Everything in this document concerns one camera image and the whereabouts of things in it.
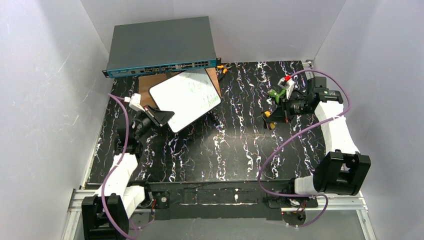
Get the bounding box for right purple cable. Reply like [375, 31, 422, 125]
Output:
[257, 68, 351, 229]

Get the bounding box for orange handled pliers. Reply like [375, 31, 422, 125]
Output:
[216, 63, 232, 81]

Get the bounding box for green white marker tool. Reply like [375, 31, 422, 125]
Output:
[267, 89, 286, 105]

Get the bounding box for grey network switch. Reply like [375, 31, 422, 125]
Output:
[103, 16, 221, 79]

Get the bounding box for yellow black whiteboard eraser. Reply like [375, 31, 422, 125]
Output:
[263, 111, 277, 131]

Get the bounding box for white whiteboard black frame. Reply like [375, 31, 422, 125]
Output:
[148, 68, 222, 133]

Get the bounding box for brown wooden board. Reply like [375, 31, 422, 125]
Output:
[138, 67, 222, 108]

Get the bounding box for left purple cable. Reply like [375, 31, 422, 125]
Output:
[100, 92, 157, 240]

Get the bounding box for aluminium rail frame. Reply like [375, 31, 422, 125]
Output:
[61, 59, 377, 240]

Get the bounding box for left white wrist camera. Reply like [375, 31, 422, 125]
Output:
[123, 93, 145, 112]

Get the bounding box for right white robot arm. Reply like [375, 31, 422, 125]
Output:
[261, 75, 371, 196]

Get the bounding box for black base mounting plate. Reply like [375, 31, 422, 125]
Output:
[128, 180, 318, 221]

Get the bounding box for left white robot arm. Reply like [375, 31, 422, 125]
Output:
[81, 105, 175, 240]

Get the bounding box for purple cable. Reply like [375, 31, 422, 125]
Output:
[100, 92, 157, 240]
[257, 68, 351, 229]

